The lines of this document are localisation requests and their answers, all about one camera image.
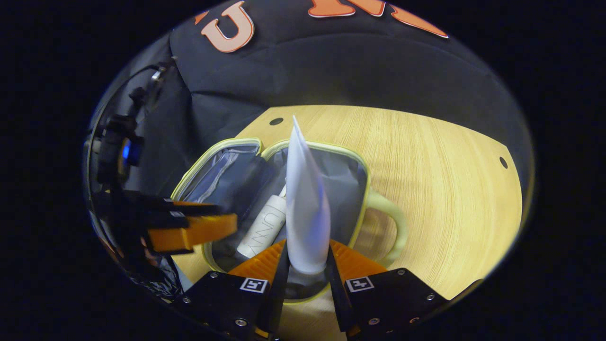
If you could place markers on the white pump bottle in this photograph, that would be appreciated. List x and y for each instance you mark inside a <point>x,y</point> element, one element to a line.
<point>265,222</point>

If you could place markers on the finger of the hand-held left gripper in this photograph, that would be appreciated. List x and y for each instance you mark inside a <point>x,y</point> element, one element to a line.
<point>156,208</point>
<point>194,232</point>

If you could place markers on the white squeeze tube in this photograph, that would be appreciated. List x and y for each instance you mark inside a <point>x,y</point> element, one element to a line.
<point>307,213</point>

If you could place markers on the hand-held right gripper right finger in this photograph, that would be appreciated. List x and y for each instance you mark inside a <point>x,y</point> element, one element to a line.
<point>337,293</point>

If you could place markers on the pale yellow small suitcase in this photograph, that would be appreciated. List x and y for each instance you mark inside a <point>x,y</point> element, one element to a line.
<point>345,189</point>

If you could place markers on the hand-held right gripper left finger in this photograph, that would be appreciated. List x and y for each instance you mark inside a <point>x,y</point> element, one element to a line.
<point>277,293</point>

